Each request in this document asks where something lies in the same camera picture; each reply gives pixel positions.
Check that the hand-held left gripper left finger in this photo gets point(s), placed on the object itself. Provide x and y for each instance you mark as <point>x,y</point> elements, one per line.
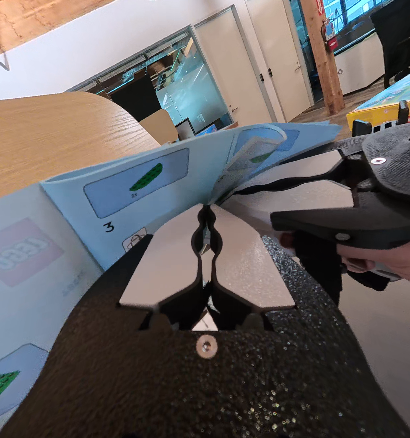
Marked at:
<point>164,263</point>

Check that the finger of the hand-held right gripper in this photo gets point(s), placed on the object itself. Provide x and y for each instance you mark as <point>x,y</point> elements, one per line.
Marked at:
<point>311,196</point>
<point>304,166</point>

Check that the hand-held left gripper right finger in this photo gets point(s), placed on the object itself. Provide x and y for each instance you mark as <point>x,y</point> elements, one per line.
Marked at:
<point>256,267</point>

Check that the lego instruction booklet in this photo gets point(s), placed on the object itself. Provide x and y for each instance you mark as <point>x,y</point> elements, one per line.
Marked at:
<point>71,205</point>

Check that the yellow lego box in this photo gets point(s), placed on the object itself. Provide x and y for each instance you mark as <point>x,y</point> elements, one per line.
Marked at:
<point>389,95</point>

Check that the person's right hand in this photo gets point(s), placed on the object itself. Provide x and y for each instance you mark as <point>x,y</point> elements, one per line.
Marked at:
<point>383,261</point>

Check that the white recycling bin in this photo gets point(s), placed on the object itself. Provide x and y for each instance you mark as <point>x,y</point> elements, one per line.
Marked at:
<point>359,65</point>

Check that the white door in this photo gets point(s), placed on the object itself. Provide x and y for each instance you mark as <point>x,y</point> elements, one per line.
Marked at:
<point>232,68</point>
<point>280,51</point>

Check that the black chair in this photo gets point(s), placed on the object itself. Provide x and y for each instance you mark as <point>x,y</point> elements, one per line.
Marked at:
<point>393,34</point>

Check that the computer monitor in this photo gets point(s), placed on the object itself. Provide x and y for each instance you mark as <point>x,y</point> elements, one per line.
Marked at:
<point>185,129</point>

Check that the red fire extinguisher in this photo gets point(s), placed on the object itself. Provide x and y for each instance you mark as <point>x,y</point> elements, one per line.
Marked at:
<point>329,31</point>

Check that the glass partition window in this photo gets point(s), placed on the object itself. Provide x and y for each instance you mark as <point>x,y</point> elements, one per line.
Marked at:
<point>191,85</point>

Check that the large paned window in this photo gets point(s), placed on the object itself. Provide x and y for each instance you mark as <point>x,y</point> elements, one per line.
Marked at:
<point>359,10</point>

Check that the large rounded wooden divider panel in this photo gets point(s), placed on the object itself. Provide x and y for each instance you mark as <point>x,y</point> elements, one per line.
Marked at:
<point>54,137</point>

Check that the wooden post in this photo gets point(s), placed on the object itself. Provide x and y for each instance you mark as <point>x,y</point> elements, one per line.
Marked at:
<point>323,75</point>

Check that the red small post sign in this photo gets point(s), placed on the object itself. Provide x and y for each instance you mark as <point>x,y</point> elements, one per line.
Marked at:
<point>332,43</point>

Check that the red vertical post sign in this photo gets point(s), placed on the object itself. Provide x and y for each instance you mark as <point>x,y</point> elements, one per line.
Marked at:
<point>319,7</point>

